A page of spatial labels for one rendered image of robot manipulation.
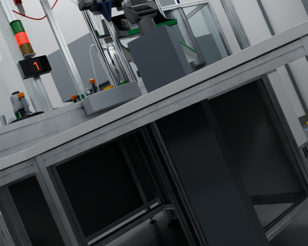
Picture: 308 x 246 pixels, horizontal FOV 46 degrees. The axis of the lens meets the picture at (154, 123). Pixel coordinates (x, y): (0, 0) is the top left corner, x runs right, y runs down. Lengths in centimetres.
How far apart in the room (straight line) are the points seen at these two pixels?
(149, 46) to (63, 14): 503
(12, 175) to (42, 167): 9
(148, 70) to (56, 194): 48
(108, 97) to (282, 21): 422
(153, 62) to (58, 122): 38
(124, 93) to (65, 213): 47
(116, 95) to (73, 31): 478
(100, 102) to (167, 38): 32
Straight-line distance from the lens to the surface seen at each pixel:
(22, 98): 139
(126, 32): 167
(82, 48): 566
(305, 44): 92
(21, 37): 165
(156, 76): 117
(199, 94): 93
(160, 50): 117
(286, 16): 531
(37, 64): 162
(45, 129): 125
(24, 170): 115
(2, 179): 113
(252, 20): 531
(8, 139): 122
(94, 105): 125
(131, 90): 134
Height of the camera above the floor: 77
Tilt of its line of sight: 1 degrees up
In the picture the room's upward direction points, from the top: 23 degrees counter-clockwise
